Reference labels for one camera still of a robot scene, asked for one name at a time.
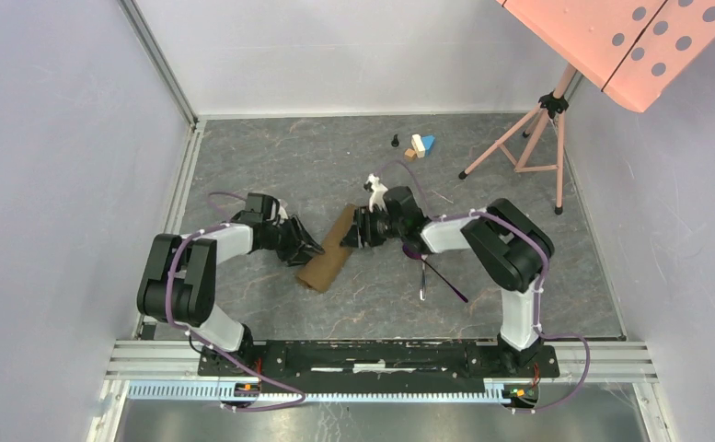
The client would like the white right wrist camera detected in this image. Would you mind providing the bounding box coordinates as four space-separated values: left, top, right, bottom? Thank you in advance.
363 174 388 212

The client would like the cream toy brick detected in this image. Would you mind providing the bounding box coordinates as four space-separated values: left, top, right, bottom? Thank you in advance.
411 134 426 158

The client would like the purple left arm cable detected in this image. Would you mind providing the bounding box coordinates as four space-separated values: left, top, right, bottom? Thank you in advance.
163 192 306 413

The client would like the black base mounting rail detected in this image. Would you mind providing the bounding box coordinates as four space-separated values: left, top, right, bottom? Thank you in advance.
197 339 561 395

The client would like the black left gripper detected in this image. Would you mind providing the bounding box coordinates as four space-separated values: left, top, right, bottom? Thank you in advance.
265 215 325 268

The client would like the brown cloth napkin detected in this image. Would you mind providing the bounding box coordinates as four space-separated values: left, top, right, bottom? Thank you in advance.
296 204 357 293

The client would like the pink tripod stand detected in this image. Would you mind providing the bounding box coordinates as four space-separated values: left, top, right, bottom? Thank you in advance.
457 63 578 215

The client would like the pink perforated stand board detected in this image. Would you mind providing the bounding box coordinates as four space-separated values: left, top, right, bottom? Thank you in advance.
501 0 715 113

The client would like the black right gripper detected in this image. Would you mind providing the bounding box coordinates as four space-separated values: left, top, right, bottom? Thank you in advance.
340 204 406 249

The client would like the purple spoon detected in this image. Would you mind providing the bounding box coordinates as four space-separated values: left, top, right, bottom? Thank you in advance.
402 244 469 303

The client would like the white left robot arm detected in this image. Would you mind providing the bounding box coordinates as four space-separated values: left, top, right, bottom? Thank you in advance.
136 192 325 376

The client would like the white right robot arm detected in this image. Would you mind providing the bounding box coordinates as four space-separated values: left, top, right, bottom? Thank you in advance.
340 187 555 376

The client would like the blue wooden triangle block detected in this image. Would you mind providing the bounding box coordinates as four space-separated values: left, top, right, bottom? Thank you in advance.
421 135 435 156

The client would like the small tan wooden cube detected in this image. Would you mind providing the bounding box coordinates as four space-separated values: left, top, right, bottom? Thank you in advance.
404 148 417 161

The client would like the silver fork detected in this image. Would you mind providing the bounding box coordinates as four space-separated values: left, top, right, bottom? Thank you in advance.
419 255 427 301

